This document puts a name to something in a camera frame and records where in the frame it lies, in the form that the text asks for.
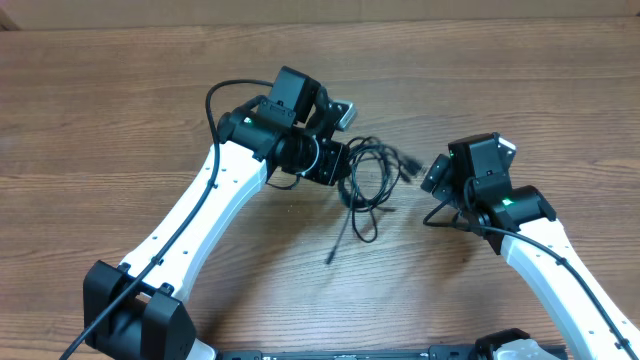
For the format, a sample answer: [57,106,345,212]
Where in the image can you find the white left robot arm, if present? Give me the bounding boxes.
[62,67,357,359]

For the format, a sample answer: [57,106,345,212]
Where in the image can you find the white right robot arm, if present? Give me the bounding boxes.
[421,132,639,359]

